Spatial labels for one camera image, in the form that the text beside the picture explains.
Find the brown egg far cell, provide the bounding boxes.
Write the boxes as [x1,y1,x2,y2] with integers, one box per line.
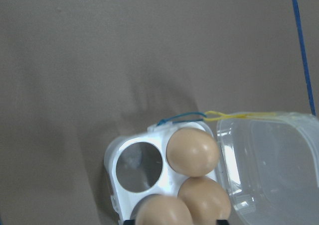
[166,128,220,177]

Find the yellow and blue rubber bands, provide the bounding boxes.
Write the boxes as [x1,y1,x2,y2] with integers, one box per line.
[156,111,277,126]

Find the brown egg from bowl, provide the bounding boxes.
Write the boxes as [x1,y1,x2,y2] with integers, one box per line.
[135,195,193,225]

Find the brown egg cell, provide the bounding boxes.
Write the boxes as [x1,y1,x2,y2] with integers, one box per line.
[177,176,231,225]
[166,128,220,177]

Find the clear plastic egg box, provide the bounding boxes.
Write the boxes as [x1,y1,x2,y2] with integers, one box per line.
[104,112,319,225]

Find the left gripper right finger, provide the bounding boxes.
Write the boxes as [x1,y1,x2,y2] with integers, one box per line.
[216,220,230,225]

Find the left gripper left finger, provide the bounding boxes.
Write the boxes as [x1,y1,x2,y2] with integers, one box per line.
[124,220,136,225]

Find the brown egg near cell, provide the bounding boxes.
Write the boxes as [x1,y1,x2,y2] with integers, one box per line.
[177,176,231,225]

